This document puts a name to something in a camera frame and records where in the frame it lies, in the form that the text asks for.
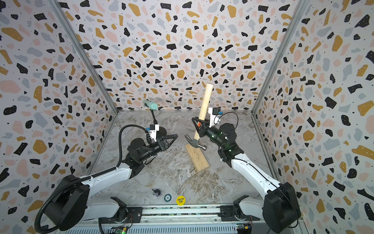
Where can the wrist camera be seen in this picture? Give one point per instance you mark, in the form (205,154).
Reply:
(153,129)
(215,113)

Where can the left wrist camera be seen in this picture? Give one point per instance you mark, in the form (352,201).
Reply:
(153,129)

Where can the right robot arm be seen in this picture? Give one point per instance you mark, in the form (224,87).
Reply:
(278,207)

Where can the small dark clip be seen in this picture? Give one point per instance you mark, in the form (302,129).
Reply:
(157,192)

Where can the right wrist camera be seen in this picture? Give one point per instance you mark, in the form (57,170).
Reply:
(215,113)

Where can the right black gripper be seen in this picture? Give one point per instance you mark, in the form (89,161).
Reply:
(207,131)

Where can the wooden handle claw hammer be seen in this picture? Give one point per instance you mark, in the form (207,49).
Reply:
(195,142)

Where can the wooden block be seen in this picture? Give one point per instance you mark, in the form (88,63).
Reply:
(197,157)

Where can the black microphone stand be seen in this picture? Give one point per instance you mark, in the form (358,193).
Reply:
(162,131)

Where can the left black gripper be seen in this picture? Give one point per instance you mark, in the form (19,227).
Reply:
(174,137)

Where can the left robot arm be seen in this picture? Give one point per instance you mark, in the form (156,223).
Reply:
(72,201)

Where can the yellow round sticker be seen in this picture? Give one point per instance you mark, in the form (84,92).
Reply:
(181,200)

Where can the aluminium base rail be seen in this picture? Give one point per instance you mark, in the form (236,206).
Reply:
(174,219)

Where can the green ring sticker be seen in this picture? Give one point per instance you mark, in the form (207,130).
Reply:
(167,198)

